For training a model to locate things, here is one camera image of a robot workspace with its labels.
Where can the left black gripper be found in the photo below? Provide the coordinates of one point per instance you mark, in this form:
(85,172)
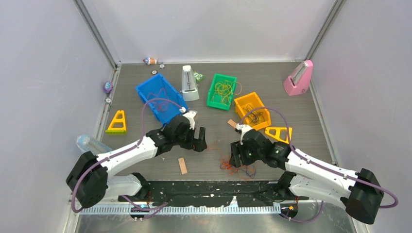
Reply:
(197,144)

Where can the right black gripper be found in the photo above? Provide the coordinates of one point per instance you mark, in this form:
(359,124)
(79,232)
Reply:
(237,148)

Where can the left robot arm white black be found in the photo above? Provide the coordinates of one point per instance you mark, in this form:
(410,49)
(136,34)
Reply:
(94,177)

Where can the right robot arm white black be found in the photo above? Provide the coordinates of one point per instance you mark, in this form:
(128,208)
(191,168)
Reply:
(304,176)

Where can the tan wooden block near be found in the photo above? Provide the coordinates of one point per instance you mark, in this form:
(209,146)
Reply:
(182,166)

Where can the tan wooden block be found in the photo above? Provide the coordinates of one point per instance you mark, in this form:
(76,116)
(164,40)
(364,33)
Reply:
(182,166)
(232,123)

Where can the tan wooden block far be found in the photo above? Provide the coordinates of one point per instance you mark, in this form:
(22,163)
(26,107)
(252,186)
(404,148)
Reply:
(232,123)

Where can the white metronome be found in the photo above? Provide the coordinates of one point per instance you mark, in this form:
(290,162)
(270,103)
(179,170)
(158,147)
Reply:
(189,85)

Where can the green plastic bin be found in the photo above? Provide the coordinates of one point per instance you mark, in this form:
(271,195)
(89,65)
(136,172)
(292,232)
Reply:
(221,92)

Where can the blue plastic bin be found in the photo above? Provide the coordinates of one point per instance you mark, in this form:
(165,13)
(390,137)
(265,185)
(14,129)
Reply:
(167,100)

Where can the yellow triangle block left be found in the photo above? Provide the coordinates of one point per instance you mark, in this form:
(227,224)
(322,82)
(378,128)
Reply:
(117,124)

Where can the small clown figurine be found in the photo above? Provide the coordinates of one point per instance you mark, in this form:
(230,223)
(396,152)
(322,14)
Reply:
(149,61)

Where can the pink metronome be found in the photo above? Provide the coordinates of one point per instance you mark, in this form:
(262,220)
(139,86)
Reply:
(298,81)

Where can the purple round toy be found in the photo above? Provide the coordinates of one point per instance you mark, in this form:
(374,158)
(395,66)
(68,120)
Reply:
(107,87)

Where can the clear blue plastic container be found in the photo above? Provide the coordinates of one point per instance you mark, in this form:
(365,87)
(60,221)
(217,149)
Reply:
(87,143)

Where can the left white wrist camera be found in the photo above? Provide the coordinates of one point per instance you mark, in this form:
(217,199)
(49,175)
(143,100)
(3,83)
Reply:
(190,115)

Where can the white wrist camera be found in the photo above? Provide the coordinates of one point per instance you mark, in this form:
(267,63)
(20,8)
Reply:
(242,129)
(190,115)

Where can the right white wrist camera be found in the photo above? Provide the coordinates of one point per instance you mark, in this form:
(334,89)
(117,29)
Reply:
(242,129)

